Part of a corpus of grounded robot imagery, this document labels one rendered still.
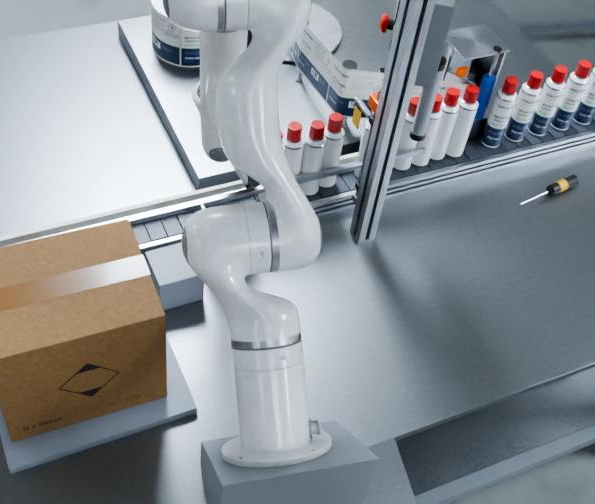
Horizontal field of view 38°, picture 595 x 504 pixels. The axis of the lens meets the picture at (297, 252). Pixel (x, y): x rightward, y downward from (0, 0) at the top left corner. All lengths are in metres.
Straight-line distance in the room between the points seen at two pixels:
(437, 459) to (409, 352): 0.65
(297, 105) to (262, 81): 0.95
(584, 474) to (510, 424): 0.37
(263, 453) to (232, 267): 0.31
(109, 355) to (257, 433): 0.30
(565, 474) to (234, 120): 1.81
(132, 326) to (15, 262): 0.25
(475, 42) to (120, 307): 1.12
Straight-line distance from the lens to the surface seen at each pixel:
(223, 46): 1.61
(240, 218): 1.40
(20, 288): 1.57
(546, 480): 2.80
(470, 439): 2.52
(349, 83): 2.16
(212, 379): 1.78
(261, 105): 1.36
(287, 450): 1.45
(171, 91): 2.31
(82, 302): 1.53
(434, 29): 1.68
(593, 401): 2.73
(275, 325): 1.41
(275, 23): 1.36
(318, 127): 1.93
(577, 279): 2.14
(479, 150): 2.29
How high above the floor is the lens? 2.33
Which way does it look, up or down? 49 degrees down
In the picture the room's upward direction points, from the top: 9 degrees clockwise
